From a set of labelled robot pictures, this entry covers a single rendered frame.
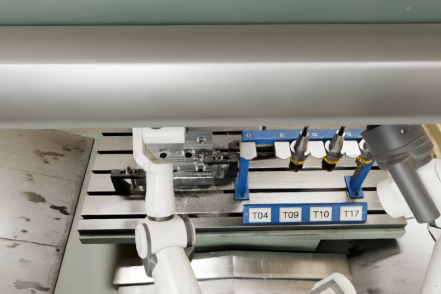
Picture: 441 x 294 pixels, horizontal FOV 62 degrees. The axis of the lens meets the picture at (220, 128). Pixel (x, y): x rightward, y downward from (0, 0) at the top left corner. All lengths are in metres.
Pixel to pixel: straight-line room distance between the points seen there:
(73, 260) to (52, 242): 0.12
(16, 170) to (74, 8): 1.75
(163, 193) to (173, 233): 0.09
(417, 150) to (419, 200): 0.07
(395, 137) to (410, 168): 0.05
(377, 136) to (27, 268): 1.43
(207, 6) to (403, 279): 1.48
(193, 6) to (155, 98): 0.04
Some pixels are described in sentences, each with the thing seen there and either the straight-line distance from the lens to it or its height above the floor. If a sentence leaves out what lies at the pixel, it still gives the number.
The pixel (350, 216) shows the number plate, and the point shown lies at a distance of 1.43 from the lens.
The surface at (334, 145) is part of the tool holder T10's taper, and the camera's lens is 1.17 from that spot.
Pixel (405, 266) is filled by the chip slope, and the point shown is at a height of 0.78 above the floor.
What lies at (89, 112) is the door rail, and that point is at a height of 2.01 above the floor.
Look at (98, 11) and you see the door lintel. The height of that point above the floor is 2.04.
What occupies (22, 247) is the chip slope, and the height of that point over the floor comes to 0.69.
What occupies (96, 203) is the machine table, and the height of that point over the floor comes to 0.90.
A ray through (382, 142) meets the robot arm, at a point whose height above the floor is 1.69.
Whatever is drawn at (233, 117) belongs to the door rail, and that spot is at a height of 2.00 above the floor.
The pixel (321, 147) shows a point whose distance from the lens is 1.20.
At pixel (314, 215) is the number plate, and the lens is 1.39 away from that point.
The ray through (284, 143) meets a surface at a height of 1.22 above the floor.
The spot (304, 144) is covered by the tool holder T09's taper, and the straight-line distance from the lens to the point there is 1.14.
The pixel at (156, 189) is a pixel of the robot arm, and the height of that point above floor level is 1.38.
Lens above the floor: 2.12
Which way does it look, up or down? 49 degrees down
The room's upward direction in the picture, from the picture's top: 1 degrees clockwise
